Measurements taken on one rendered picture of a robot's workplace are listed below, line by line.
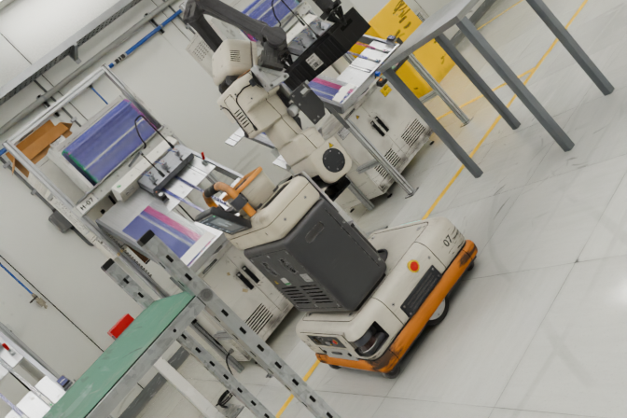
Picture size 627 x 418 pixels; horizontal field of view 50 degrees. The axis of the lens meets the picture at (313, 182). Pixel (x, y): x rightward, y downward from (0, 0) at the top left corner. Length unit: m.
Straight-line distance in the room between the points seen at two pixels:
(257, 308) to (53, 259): 1.98
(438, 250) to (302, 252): 0.57
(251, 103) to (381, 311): 0.95
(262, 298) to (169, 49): 2.82
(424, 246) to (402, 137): 2.14
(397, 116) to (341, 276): 2.40
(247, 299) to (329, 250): 1.53
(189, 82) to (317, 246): 3.73
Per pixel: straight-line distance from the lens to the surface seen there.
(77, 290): 5.44
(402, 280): 2.63
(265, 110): 2.75
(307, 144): 2.74
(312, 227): 2.51
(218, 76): 2.82
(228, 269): 3.97
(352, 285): 2.56
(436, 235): 2.73
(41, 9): 6.04
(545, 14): 3.35
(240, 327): 1.33
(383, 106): 4.74
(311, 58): 2.94
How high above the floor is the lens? 1.15
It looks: 9 degrees down
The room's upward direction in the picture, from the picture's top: 43 degrees counter-clockwise
